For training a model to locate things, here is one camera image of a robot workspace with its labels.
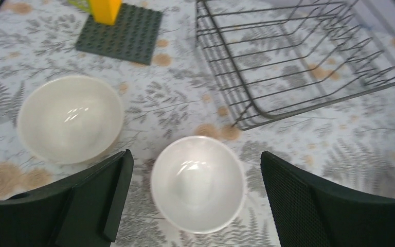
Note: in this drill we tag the dark green building plate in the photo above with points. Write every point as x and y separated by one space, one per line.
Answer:
131 38

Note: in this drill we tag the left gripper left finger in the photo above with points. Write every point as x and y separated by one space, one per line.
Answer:
83 209

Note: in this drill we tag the black wire dish rack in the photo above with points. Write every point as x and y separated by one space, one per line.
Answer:
276 59

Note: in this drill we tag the orange bowl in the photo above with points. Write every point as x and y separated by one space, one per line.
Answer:
198 184

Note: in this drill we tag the cream white bowl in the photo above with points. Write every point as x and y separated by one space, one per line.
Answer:
72 119

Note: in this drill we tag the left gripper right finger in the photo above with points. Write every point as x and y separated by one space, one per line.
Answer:
311 211

